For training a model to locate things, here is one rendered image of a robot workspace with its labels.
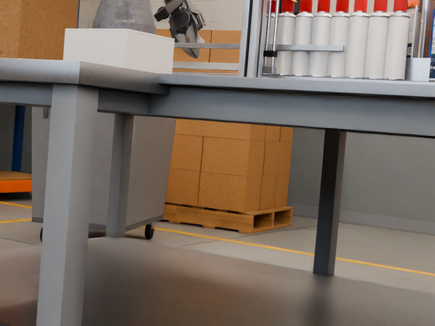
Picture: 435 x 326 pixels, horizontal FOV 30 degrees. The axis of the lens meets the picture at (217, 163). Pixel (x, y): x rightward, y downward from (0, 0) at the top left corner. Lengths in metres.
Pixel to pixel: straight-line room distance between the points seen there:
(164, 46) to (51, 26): 0.50
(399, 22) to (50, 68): 0.94
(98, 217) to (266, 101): 2.98
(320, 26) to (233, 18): 5.21
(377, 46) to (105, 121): 2.51
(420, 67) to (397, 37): 0.10
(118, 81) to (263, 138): 4.34
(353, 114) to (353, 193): 5.39
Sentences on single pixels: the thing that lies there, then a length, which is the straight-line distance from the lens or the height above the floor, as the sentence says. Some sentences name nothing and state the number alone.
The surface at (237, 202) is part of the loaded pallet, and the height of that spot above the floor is 0.21.
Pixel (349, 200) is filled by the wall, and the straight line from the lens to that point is 6.84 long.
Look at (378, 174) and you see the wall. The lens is 6.74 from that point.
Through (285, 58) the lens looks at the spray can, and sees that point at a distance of 2.18.
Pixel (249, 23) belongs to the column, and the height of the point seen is 1.00.
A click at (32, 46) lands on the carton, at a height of 0.91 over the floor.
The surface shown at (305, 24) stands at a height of 1.02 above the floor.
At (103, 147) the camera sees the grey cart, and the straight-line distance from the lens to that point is 4.38.
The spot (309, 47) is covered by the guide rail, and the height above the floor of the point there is 0.95.
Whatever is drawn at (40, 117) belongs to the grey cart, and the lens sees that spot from 4.51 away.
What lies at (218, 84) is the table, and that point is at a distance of 1.53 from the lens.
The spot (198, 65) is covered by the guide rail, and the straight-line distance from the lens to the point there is 2.39.
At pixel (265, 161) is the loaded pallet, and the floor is 0.50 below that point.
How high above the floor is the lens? 0.74
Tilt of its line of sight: 3 degrees down
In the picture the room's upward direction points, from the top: 5 degrees clockwise
